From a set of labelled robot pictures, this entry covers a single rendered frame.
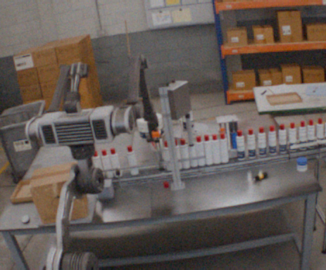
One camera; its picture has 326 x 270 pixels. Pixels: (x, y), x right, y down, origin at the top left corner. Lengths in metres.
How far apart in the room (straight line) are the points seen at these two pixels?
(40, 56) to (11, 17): 2.08
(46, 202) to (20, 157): 2.59
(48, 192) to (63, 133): 0.45
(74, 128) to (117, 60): 5.26
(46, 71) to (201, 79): 2.71
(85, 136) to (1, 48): 6.23
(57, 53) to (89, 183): 3.96
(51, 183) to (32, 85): 3.96
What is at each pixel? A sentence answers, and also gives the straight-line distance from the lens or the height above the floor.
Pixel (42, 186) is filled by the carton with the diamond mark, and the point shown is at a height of 1.11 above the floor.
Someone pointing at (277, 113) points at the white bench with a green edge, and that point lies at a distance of 3.82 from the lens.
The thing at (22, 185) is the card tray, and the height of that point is 0.83.
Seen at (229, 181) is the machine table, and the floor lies 0.83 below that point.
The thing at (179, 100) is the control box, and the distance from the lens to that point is 2.38.
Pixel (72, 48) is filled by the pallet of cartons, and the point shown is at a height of 1.31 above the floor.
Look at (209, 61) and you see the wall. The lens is 7.01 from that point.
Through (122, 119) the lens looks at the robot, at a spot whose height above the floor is 1.48.
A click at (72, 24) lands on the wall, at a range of 7.37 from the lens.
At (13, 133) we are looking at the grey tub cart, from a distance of 4.83.
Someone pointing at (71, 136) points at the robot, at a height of 1.43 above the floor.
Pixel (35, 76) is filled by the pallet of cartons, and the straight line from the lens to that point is 6.13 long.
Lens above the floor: 2.14
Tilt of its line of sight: 23 degrees down
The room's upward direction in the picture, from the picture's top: 9 degrees counter-clockwise
